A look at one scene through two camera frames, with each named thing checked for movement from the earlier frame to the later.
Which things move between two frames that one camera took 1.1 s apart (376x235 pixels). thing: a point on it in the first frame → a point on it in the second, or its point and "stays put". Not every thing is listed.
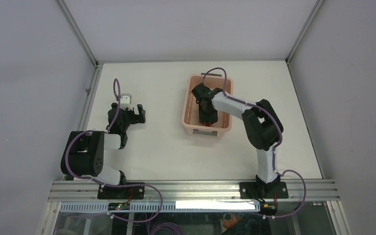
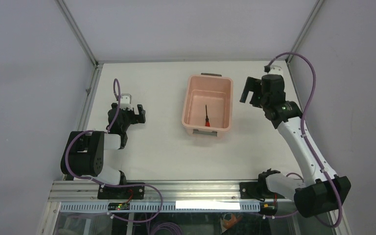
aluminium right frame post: (317, 6) stays put
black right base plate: (259, 190) stays put
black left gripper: (136, 118) stays put
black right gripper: (213, 118) → (254, 85)
